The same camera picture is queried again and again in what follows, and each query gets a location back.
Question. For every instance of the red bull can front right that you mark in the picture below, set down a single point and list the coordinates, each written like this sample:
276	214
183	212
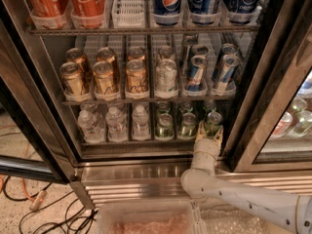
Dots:
224	72

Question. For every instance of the red bull can front left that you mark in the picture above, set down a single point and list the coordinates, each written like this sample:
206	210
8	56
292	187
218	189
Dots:
195	73

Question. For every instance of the water bottle front left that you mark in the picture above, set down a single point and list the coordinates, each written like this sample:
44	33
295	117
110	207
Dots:
88	122

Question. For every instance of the red bull can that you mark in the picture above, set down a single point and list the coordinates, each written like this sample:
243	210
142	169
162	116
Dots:
224	72
195	73

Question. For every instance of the stainless fridge frame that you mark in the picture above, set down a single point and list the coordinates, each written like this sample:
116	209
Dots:
109	171

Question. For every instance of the glass fridge door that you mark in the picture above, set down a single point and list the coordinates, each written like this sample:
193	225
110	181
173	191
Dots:
27	150
258	136

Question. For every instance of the water bottle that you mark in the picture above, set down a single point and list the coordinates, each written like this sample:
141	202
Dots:
88	122
116	123
141	126

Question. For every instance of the gold can back middle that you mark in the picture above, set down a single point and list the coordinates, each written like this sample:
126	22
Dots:
108	54

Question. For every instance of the coca-cola can right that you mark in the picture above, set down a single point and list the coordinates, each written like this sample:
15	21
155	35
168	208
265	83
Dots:
89	12

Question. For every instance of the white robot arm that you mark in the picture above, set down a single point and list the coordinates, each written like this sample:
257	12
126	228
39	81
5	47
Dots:
289	211

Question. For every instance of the pepsi can middle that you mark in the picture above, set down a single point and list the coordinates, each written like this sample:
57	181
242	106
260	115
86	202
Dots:
204	12

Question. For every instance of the pepsi can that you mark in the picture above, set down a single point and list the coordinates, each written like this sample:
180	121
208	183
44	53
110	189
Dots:
240	11
204	12
166	12

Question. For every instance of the gold can back right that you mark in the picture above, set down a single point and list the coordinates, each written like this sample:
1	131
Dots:
136	53

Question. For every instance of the pepsi can right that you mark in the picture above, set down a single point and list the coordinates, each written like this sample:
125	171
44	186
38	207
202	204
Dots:
240	11

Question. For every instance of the water bottle front middle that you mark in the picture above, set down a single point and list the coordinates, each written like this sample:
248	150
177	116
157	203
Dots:
116	123

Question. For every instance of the clear bin right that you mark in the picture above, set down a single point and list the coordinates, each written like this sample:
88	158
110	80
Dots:
221	218

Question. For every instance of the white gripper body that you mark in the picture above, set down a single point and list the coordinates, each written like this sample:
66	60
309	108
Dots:
207	146

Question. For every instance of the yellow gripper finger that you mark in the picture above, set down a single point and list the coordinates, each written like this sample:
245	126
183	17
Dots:
201	132
219	134

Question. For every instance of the gold can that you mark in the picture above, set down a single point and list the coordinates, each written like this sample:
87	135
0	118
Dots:
78	56
105	78
76	86
108	54
136	53
136	79

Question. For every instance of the glass fridge door left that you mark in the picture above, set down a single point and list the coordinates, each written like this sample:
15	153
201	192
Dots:
27	150

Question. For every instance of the silver white can front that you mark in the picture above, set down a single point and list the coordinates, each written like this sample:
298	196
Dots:
166	78

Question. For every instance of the gold can back left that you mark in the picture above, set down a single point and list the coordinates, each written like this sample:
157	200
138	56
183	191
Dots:
78	56

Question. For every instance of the water bottle front right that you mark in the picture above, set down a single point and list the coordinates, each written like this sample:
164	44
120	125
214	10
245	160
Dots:
141	126

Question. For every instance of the green can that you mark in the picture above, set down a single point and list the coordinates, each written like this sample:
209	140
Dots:
164	127
187	127
212	123

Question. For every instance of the gold can front middle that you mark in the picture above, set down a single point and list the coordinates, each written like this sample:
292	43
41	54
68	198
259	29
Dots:
105	78

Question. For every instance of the glass fridge door right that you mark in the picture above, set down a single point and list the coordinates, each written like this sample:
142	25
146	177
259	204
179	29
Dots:
258	136

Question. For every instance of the coca-cola can left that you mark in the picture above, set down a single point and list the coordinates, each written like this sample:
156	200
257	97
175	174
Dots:
50	10

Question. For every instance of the clear bin left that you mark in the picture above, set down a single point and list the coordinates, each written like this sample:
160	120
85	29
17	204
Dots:
156	216

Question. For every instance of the pepsi can left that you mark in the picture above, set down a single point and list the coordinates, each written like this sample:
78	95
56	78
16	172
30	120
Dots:
166	12

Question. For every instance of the coca-cola can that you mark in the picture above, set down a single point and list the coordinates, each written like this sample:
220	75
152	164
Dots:
50	10
89	12

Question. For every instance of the gold can front left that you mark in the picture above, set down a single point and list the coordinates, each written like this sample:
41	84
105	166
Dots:
76	86

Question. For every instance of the gold can front right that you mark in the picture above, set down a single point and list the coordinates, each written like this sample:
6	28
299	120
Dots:
136	79

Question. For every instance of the empty white plastic tray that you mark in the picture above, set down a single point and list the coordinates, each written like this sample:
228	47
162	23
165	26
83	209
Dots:
128	13

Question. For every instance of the clear bin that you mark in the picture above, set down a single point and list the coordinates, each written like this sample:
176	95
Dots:
156	216
221	218

